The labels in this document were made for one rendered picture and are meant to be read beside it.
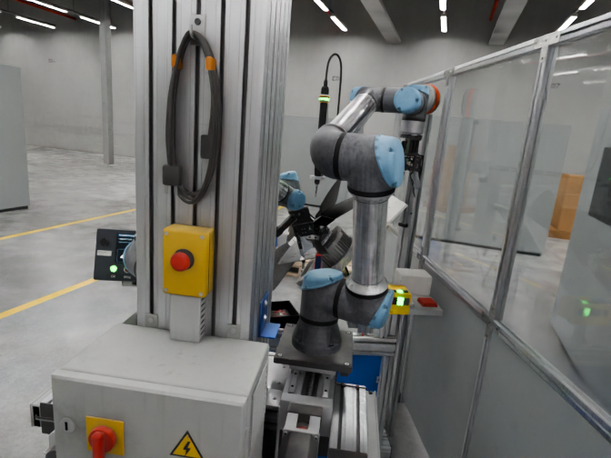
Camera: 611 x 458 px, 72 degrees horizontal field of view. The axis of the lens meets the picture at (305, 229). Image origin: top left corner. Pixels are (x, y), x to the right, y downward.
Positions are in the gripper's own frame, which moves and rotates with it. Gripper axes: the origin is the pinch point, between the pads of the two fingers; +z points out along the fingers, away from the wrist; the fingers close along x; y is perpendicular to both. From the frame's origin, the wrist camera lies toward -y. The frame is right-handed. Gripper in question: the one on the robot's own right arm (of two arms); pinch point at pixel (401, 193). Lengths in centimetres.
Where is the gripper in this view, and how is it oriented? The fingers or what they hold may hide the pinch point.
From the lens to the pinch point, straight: 149.0
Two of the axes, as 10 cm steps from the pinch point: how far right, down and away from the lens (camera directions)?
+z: -0.8, 9.7, 2.3
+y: 0.6, 2.4, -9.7
